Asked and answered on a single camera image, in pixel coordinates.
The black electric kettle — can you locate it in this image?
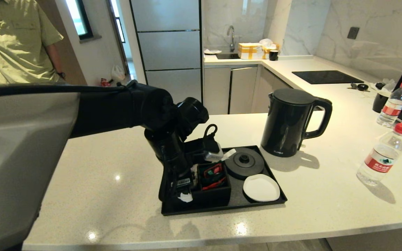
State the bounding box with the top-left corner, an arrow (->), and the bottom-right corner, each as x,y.
260,88 -> 333,158

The clear water bottle red cap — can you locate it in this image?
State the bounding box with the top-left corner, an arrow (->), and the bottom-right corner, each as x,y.
377,82 -> 402,128
356,123 -> 402,186

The dark green and red box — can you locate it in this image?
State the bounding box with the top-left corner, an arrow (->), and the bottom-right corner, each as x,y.
201,163 -> 226,182

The black round kettle base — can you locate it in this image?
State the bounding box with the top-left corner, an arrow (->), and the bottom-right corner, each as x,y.
224,147 -> 265,180

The black mug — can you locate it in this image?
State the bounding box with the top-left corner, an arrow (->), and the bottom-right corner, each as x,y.
373,91 -> 390,113

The black divided organizer box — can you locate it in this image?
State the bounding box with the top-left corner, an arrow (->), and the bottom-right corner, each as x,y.
163,161 -> 232,210

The red orange packet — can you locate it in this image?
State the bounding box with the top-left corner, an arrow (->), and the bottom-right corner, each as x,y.
202,177 -> 228,191

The black serving tray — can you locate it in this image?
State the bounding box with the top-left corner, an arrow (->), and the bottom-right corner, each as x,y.
161,145 -> 288,216

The white round coaster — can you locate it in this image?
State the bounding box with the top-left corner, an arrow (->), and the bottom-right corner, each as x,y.
243,174 -> 281,202

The grey cabinet door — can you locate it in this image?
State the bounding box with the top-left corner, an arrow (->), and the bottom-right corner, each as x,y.
204,68 -> 231,115
230,67 -> 259,115

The white plastic bag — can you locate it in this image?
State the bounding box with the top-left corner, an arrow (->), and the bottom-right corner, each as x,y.
111,65 -> 126,82

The silver refrigerator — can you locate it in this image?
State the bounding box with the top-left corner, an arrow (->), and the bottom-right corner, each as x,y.
129,0 -> 203,115

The grey corner cabinet front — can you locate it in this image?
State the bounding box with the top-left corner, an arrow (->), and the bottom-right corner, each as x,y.
252,67 -> 292,114

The chrome sink faucet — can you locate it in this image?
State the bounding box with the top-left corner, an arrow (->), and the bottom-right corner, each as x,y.
226,26 -> 236,53

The yellow white cardboard box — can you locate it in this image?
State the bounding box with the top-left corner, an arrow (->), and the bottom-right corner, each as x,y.
238,43 -> 264,60

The brown wooden door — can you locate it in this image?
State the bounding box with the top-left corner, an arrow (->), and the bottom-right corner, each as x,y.
35,0 -> 88,86

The dark framed window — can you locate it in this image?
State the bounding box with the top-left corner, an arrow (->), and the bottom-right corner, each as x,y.
65,0 -> 94,41

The black induction cooktop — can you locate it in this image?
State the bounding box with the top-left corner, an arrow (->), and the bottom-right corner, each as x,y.
292,70 -> 364,85

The person in green shirt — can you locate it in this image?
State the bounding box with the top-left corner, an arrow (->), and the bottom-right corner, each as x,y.
0,0 -> 66,86

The clear plastic wrap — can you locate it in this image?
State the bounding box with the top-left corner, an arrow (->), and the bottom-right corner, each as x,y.
369,79 -> 396,94

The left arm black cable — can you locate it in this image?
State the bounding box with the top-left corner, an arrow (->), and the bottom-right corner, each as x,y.
158,146 -> 174,203

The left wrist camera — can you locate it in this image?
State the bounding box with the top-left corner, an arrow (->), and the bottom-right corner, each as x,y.
184,124 -> 224,163

